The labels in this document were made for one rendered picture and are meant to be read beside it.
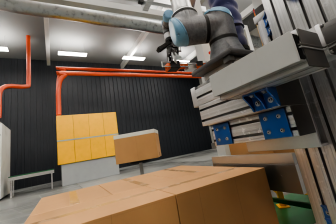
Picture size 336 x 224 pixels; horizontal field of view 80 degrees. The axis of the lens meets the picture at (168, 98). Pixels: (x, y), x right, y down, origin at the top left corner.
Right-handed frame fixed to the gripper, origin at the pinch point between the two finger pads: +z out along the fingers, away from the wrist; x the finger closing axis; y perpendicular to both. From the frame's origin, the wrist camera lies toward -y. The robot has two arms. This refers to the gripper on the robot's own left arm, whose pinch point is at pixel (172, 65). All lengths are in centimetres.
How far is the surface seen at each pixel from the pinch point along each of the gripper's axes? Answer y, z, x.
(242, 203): 13, 87, -21
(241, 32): 62, -24, -8
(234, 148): 46, 63, 16
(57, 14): -100, -357, 434
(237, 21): 59, -33, -10
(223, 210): 0, 87, -22
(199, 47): 102, -75, 104
